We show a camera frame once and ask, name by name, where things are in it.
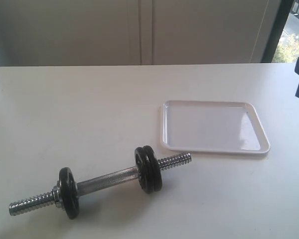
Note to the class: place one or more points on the white plastic tray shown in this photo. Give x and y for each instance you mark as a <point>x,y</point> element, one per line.
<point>232,128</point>

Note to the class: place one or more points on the black window frame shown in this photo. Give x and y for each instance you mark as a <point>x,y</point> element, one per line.
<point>276,31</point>

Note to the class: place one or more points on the chrome left collar nut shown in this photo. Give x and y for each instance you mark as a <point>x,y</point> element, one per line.
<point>57,196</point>

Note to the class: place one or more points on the black weight plate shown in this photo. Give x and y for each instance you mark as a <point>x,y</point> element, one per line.
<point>68,192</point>
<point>143,164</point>
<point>155,168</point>

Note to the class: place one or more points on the chrome threaded dumbbell bar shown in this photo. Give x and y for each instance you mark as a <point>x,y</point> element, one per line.
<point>95,184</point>

